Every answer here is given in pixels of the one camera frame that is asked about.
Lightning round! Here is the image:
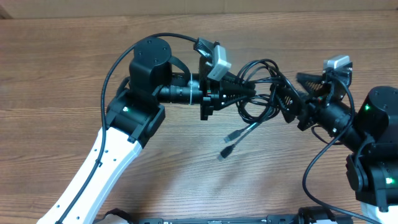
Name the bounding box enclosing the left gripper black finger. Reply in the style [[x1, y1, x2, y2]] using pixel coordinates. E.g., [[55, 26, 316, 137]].
[[217, 82, 256, 110], [222, 72, 248, 89]]

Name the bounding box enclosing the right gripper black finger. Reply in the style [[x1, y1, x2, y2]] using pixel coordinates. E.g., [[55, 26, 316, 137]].
[[296, 73, 323, 96], [273, 84, 303, 123]]

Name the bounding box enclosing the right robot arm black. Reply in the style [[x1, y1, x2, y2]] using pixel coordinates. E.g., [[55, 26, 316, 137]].
[[273, 62, 397, 223]]

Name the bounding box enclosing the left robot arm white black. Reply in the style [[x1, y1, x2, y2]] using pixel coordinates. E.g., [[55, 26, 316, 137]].
[[40, 33, 256, 223]]

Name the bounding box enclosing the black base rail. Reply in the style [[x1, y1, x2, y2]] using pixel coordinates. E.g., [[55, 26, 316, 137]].
[[93, 206, 354, 224]]

